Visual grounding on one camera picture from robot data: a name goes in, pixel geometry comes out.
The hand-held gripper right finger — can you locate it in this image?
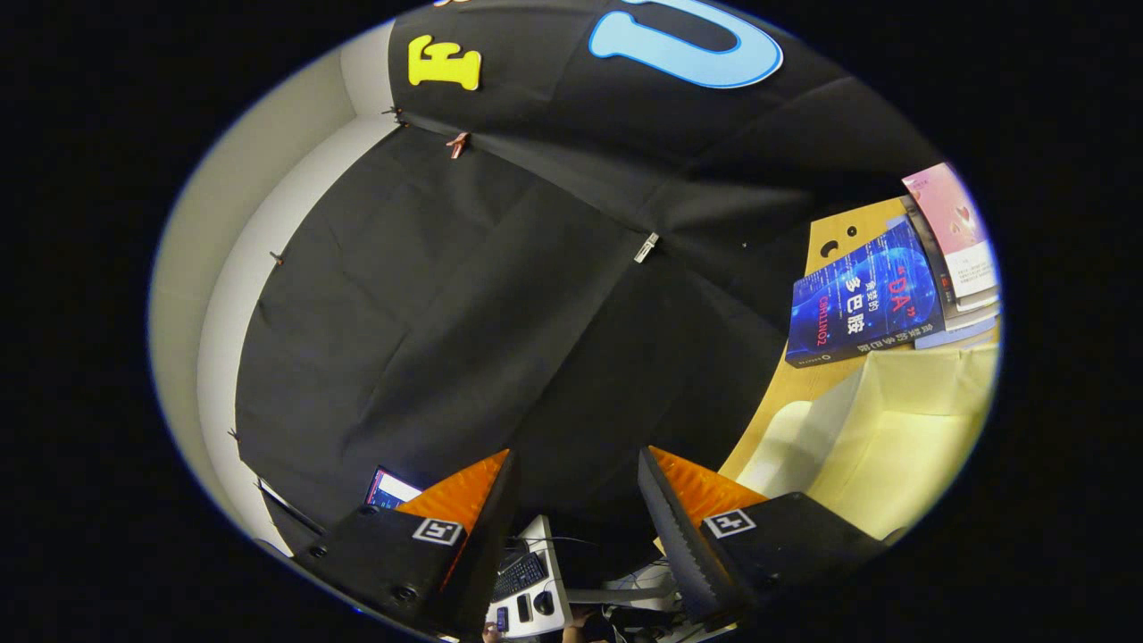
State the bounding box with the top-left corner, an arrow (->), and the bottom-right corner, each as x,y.
637,446 -> 894,628

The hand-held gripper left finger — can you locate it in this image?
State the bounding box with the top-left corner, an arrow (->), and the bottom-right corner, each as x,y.
293,448 -> 522,639

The green fabric storage box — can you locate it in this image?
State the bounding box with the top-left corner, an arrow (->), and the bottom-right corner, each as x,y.
734,344 -> 1001,544

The black keyboard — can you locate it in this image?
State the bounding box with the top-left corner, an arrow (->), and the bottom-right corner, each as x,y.
491,551 -> 548,602

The white desk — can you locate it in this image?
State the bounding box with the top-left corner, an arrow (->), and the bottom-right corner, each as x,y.
487,515 -> 574,639

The computer monitor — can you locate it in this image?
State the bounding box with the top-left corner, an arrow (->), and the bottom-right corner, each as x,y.
364,466 -> 422,512

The black backdrop cloth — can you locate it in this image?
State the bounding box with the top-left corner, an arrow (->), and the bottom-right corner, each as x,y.
234,0 -> 947,537

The pale blue book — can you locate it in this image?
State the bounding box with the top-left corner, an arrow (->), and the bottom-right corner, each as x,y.
913,308 -> 1001,351

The grey book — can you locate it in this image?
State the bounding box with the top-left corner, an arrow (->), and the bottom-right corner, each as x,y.
904,198 -> 1000,333

